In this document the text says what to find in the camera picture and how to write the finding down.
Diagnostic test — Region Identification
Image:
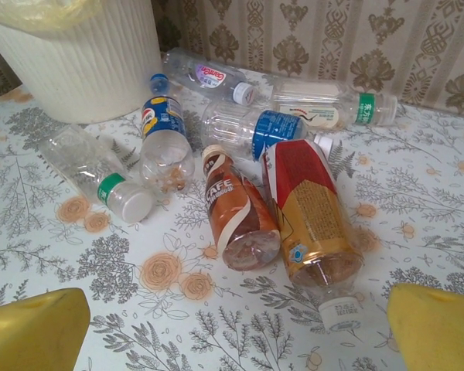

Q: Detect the clear bottle purple pink label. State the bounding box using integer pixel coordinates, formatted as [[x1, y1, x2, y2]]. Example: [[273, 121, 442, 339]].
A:
[[161, 48, 256, 106]]

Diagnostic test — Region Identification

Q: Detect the clear bottle green neck ring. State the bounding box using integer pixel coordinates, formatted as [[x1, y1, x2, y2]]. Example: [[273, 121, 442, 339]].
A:
[[38, 124, 155, 224]]

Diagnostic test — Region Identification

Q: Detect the red and gold label bottle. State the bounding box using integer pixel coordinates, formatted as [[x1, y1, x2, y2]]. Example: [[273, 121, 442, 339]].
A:
[[261, 138, 367, 333]]

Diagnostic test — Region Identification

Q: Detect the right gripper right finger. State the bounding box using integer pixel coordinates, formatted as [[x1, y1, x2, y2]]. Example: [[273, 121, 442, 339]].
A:
[[386, 282, 464, 371]]

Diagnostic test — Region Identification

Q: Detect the small blue label clear bottle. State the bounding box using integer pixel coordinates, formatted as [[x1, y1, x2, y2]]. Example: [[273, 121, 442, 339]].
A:
[[200, 100, 336, 162]]

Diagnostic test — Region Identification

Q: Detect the brown cafe label bottle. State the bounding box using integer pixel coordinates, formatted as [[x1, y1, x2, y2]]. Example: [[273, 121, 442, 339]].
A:
[[200, 145, 282, 271]]

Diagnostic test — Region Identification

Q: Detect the clear bottle green cap band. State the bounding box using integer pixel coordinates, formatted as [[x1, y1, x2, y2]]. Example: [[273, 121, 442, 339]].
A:
[[270, 79, 399, 131]]

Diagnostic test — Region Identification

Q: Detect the blue cap Pepsi bottle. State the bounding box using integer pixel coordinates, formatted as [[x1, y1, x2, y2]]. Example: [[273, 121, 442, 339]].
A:
[[138, 73, 196, 194]]

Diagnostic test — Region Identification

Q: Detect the floral patterned tablecloth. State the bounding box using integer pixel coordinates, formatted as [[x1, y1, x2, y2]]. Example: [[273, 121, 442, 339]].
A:
[[0, 67, 464, 371]]

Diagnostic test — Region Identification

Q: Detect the white ribbed plastic bin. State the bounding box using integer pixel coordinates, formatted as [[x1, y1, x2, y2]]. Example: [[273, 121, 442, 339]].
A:
[[0, 0, 163, 124]]

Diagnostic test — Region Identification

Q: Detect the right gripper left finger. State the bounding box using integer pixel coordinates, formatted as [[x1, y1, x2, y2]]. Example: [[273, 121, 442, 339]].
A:
[[0, 288, 92, 371]]

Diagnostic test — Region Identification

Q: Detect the pale yellow bin liner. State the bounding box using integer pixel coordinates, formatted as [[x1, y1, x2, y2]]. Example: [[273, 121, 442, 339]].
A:
[[0, 0, 101, 34]]

